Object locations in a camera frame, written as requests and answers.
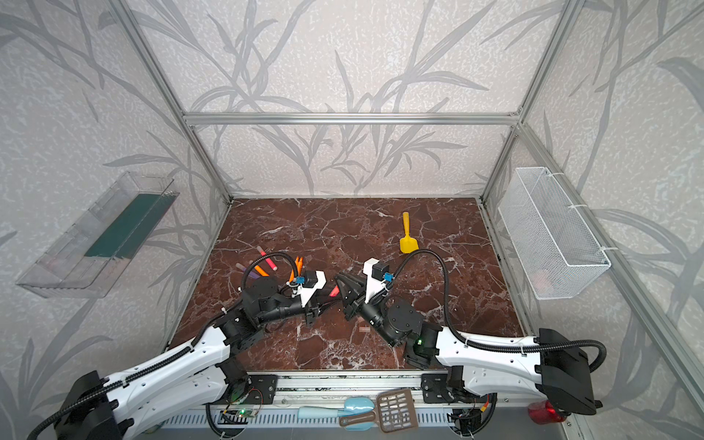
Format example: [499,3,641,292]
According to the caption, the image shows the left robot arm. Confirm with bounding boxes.
[28,271,339,439]

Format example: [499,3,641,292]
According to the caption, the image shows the yellow plastic scoop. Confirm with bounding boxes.
[399,212,419,254]

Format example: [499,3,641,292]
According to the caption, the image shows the brown slotted litter scoop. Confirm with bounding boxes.
[338,388,419,434]

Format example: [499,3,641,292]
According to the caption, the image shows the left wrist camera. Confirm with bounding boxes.
[293,271,326,307]

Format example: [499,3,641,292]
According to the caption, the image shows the clear plastic wall tray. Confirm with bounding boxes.
[16,172,180,299]

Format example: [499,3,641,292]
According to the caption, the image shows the light blue brush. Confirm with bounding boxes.
[297,397,375,420]

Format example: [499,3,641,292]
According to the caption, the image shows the white wire basket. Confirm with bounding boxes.
[499,167,612,301]

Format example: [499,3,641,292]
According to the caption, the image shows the red bottle black nozzle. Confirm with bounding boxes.
[527,400,568,425]

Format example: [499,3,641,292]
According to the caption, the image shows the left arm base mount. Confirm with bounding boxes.
[222,373,279,405]

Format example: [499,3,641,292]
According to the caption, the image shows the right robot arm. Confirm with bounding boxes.
[335,250,607,415]

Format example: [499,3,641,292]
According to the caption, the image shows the aluminium front rail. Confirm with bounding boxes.
[112,369,576,411]

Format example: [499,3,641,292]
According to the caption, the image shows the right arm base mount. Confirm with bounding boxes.
[421,372,495,404]

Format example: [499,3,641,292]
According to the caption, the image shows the orange highlighter lone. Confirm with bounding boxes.
[254,265,270,277]

